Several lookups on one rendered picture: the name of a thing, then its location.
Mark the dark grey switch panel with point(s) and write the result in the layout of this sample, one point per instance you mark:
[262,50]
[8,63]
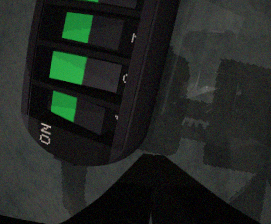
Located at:
[92,76]

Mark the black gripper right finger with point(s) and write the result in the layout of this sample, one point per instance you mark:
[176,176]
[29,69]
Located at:
[180,199]

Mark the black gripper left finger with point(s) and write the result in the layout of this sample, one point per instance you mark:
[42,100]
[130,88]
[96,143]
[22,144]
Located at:
[128,201]

